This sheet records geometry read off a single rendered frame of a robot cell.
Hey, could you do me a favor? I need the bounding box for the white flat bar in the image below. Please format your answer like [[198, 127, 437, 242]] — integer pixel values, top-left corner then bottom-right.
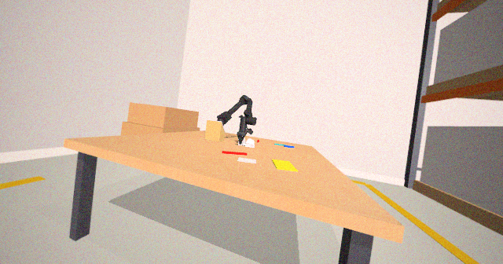
[[237, 157, 256, 163]]

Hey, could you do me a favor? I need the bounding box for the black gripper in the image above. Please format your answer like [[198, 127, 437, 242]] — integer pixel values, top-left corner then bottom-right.
[[237, 123, 247, 145]]

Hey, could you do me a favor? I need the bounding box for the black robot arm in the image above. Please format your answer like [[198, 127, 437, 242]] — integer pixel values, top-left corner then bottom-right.
[[217, 95, 257, 134]]

